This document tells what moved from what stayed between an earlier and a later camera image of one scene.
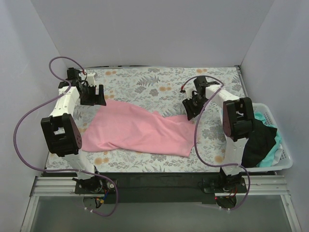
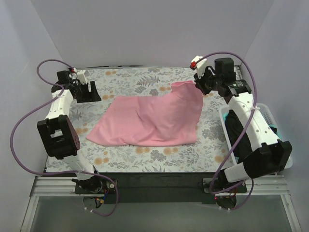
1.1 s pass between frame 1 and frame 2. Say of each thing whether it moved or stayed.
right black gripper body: moved
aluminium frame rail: stayed
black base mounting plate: stayed
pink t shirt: moved
